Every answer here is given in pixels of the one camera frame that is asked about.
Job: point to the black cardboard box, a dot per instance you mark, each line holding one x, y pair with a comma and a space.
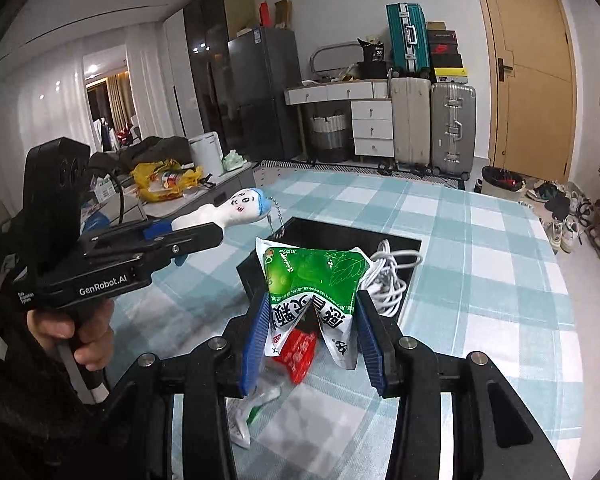
320, 235

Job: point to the brown shoe box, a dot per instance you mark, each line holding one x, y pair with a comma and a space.
436, 26

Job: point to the black round basket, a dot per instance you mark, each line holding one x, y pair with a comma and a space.
502, 180

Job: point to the silver suitcase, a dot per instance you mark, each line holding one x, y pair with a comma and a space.
452, 130

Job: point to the yellow plastic bag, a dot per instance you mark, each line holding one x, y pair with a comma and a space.
152, 172

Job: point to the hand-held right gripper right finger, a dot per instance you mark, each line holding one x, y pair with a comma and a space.
372, 345

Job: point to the white plush doll blue hat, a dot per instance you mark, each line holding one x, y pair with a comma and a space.
230, 207

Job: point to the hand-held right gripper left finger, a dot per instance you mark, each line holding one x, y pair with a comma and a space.
255, 345

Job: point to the grey refrigerator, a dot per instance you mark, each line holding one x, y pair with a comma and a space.
265, 95

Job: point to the person's left hand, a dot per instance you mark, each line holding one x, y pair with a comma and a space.
97, 345

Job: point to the black paper bag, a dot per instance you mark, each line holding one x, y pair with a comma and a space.
372, 51

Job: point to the scattered loose shoes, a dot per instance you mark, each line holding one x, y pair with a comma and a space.
562, 220

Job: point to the dark clothes pile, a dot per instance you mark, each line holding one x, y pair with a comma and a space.
150, 147

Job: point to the green white medicine packet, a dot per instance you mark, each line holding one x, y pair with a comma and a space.
242, 420
310, 280

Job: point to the green tissue pack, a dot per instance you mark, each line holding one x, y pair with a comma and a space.
234, 162

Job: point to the white trash bin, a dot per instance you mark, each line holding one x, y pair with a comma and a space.
206, 155

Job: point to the wooden door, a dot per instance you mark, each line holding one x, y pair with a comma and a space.
530, 110

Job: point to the grey low table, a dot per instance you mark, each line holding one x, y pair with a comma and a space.
220, 195

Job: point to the white sheer curtain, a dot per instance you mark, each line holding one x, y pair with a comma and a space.
55, 100

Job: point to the dark glass cabinet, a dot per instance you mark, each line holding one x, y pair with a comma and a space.
205, 70

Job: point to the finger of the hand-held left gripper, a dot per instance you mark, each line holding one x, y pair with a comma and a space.
190, 241
157, 230

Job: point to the cream suitcase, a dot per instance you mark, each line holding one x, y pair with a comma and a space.
410, 120

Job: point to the person's left forearm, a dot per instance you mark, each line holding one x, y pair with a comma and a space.
30, 420

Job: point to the grey white woven basket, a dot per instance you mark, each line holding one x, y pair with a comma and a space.
330, 137

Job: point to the black shoe box red logo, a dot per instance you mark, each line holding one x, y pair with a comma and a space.
445, 48

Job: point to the white desk with drawers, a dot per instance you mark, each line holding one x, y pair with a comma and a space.
372, 130

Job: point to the plain black shoe box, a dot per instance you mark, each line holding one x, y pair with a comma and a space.
447, 61
442, 36

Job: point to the brown cardboard carton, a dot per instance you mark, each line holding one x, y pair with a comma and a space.
283, 14

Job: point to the red carton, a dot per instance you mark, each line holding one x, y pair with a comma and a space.
265, 15

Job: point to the teal suitcase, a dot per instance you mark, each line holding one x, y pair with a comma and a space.
400, 40

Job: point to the black storage bin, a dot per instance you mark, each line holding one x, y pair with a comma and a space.
374, 71

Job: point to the red packet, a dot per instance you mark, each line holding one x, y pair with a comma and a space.
297, 355

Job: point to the oval metal frame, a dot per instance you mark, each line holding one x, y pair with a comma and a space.
330, 48

